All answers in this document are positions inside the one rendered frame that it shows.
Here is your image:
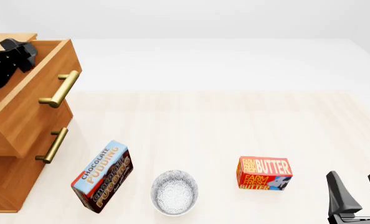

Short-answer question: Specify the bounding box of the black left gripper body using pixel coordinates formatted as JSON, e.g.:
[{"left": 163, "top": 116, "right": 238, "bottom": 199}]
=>
[{"left": 0, "top": 37, "right": 38, "bottom": 73}]

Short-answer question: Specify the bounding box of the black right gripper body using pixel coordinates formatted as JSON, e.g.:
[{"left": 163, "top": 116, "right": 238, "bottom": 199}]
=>
[{"left": 327, "top": 208, "right": 370, "bottom": 224}]

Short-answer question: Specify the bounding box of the wooden drawer, open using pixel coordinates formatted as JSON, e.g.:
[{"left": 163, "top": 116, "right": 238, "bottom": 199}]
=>
[{"left": 0, "top": 39, "right": 83, "bottom": 159}]

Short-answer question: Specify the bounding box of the wooden drawer, closed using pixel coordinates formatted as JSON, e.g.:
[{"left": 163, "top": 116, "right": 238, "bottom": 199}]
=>
[{"left": 18, "top": 99, "right": 75, "bottom": 180}]

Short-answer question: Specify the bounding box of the wooden cabinet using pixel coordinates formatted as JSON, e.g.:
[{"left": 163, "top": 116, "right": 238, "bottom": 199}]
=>
[{"left": 0, "top": 33, "right": 83, "bottom": 213}]

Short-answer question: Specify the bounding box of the patterned black and white bowl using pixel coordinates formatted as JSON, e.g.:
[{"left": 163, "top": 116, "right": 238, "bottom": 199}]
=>
[{"left": 150, "top": 169, "right": 199, "bottom": 217}]

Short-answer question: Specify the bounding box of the red butter box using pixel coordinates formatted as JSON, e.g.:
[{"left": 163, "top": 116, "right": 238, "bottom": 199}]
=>
[{"left": 235, "top": 155, "right": 294, "bottom": 192}]

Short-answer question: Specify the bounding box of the chocolate pudding box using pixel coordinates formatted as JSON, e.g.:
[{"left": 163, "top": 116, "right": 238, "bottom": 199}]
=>
[{"left": 70, "top": 139, "right": 134, "bottom": 215}]

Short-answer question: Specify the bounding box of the brass drawer handle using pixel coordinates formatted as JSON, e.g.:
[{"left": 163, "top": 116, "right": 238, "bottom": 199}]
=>
[
  {"left": 35, "top": 127, "right": 69, "bottom": 164},
  {"left": 38, "top": 70, "right": 80, "bottom": 109}
]

